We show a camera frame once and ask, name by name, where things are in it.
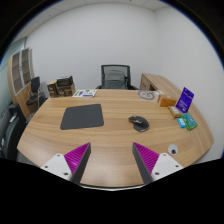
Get brown cardboard box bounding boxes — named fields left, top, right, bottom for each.
left=158, top=94, right=177, bottom=107

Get blue small pack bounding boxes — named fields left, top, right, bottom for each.
left=177, top=118, right=186, bottom=128

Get dark grey mouse pad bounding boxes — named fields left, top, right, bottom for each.
left=60, top=104, right=104, bottom=130

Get yellow small box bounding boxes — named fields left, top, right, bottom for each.
left=168, top=106, right=181, bottom=118

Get grey mesh office chair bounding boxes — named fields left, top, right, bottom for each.
left=97, top=64, right=137, bottom=90

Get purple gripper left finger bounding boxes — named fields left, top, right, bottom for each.
left=40, top=142, right=92, bottom=185

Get wooden bookshelf cabinet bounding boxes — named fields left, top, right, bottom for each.
left=7, top=48, right=35, bottom=118

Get white green paper booklet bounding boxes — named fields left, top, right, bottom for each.
left=73, top=89, right=97, bottom=98

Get white cable grommet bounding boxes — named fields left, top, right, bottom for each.
left=168, top=144, right=178, bottom=155

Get purple standing card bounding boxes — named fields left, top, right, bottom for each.
left=176, top=87, right=194, bottom=113

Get stacked brown black boxes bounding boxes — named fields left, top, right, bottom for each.
left=47, top=76, right=75, bottom=98

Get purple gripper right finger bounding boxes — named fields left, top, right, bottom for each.
left=132, top=142, right=184, bottom=185

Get black armchair at left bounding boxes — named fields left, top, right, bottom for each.
left=0, top=104, right=26, bottom=161

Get black computer mouse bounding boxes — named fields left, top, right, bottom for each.
left=129, top=116, right=149, bottom=132

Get green pack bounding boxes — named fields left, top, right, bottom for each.
left=181, top=113, right=197, bottom=130

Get black side chair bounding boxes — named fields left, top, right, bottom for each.
left=26, top=76, right=46, bottom=107

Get round white disc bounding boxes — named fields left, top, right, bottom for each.
left=138, top=90, right=155, bottom=100

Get wooden side cabinet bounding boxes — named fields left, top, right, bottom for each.
left=140, top=73, right=181, bottom=98

